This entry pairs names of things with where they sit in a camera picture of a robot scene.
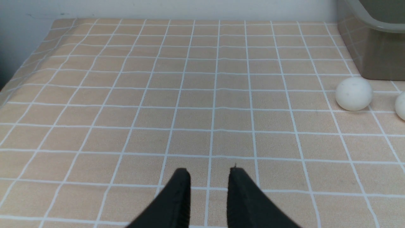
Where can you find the olive green plastic bin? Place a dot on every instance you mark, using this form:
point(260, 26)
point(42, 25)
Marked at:
point(374, 34)

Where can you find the white ping-pong ball red logo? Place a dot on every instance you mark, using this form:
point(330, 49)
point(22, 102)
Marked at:
point(400, 105)

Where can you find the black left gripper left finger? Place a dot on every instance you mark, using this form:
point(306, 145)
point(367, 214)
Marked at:
point(171, 208)

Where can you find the plain white ping-pong ball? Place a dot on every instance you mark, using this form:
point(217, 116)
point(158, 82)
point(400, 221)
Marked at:
point(354, 94)

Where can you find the checkered orange tablecloth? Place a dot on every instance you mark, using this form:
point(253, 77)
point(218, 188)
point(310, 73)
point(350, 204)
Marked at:
point(96, 120)

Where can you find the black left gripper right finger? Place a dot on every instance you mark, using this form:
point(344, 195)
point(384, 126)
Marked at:
point(249, 207)

